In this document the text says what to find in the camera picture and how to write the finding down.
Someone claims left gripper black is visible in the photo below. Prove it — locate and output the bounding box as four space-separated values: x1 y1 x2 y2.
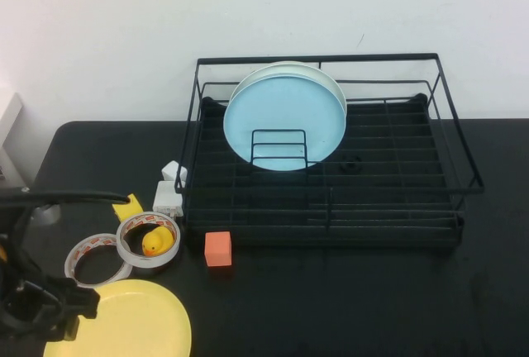
0 186 131 344

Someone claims yellow round plate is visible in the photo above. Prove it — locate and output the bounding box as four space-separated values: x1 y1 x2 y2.
43 278 193 357

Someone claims light blue round plate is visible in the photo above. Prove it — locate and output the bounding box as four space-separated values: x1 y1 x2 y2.
222 74 347 173

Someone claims white round plate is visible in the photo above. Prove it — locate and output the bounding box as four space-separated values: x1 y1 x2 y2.
229 60 348 126

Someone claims white double-sided tape roll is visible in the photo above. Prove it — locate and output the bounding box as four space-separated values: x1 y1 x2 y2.
115 212 182 269
64 232 133 290

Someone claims yellow cube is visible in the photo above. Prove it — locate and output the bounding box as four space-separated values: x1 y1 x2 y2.
111 193 145 222

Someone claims yellow rubber duck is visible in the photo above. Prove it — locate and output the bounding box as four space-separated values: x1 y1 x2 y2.
141 226 174 257

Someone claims white power adapter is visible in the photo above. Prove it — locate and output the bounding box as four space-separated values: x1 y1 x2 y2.
152 180 183 218

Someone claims small white cube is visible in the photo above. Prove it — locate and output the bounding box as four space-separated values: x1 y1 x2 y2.
160 160 188 184

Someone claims white side desk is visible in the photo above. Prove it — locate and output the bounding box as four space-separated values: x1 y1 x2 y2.
0 92 25 184

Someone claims orange cube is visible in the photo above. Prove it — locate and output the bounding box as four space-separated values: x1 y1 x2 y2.
203 231 233 269

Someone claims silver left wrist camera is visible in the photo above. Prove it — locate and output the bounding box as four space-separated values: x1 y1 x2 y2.
33 204 62 226

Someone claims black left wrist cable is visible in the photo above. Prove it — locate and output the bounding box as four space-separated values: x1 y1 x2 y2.
7 203 46 288

